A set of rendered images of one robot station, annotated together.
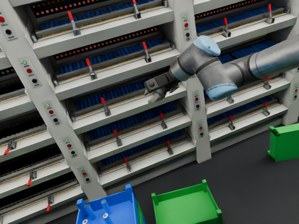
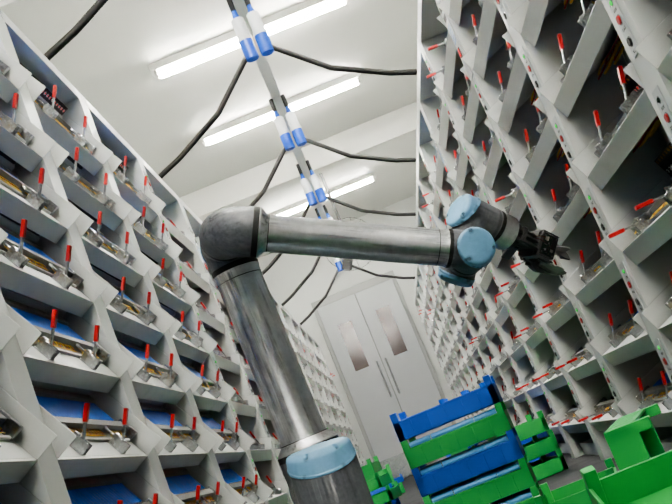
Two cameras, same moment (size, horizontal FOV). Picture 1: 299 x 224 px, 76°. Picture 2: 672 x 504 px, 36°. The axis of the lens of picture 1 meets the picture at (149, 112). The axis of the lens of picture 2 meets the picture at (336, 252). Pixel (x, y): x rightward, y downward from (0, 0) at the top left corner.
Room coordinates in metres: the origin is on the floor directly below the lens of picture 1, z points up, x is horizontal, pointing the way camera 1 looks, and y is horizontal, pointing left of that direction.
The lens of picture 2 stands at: (0.78, -2.74, 0.30)
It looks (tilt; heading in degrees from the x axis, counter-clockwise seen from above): 11 degrees up; 100
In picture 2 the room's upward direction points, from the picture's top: 22 degrees counter-clockwise
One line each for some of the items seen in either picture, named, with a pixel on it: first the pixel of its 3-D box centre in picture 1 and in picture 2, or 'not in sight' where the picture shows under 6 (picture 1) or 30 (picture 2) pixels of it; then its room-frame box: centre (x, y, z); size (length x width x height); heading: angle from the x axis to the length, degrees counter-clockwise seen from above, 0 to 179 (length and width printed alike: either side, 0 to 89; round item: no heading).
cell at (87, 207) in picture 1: (90, 212); not in sight; (0.48, 0.30, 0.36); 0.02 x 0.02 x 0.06
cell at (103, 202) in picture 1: (106, 207); not in sight; (0.48, 0.24, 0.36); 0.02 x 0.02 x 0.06
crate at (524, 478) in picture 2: not in sight; (480, 488); (0.37, 0.23, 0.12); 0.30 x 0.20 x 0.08; 3
